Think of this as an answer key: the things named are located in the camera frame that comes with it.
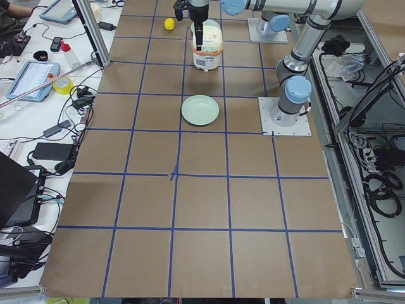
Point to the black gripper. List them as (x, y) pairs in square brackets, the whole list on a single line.
[(198, 14)]

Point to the green plate near arm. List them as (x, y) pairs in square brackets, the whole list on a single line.
[(200, 110)]

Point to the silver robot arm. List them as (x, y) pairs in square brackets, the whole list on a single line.
[(235, 7), (295, 88)]

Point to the yellow lemon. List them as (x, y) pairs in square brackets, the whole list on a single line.
[(169, 24)]

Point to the black power adapter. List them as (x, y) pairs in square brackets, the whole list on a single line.
[(106, 26)]

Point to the metal rod with hook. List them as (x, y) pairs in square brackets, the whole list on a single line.
[(52, 78)]

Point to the red capped clear bottle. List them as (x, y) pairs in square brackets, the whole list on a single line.
[(69, 54)]

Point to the black mobile phone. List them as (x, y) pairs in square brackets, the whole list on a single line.
[(56, 44)]

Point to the yellow tape roll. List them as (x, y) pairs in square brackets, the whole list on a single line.
[(63, 85)]

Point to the white crumpled cloth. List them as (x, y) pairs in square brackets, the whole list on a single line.
[(346, 67)]

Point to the blue teach pendant tablet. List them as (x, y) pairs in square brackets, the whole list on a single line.
[(33, 74)]

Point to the black laptop power brick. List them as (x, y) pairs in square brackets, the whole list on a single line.
[(52, 151)]

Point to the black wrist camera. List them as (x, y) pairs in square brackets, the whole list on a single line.
[(179, 7)]

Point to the white rice cooker orange handle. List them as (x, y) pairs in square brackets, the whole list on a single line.
[(208, 58)]

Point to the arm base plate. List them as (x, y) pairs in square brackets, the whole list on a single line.
[(274, 122), (273, 31)]

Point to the aluminium frame post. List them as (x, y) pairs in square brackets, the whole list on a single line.
[(88, 20)]

